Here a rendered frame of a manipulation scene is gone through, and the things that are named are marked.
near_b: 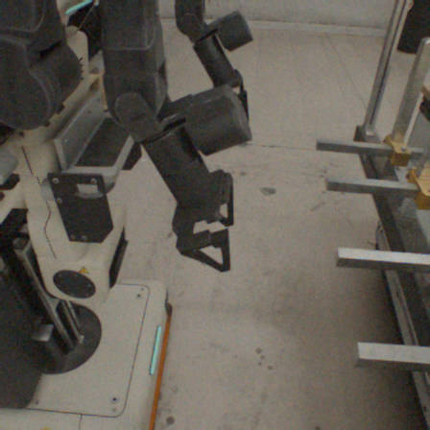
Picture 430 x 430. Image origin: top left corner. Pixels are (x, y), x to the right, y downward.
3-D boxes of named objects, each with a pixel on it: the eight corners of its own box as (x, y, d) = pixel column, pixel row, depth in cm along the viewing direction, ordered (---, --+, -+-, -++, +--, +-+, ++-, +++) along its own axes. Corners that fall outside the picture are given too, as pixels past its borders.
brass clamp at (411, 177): (415, 209, 91) (422, 194, 87) (401, 180, 101) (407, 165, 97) (438, 211, 90) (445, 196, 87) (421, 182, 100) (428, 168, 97)
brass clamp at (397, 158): (390, 165, 111) (394, 152, 107) (380, 145, 121) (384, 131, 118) (408, 167, 110) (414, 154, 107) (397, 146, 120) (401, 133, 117)
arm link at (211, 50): (191, 38, 78) (187, 44, 74) (218, 24, 76) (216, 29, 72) (205, 65, 82) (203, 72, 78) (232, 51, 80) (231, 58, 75)
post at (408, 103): (379, 181, 123) (426, 38, 92) (377, 176, 126) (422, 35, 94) (389, 182, 123) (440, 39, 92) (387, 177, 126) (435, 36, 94)
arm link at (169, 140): (142, 122, 46) (131, 142, 42) (189, 102, 44) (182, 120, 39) (167, 164, 50) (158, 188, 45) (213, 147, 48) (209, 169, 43)
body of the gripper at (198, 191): (228, 178, 53) (206, 135, 49) (224, 223, 45) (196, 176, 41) (188, 191, 55) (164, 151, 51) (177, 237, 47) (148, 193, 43)
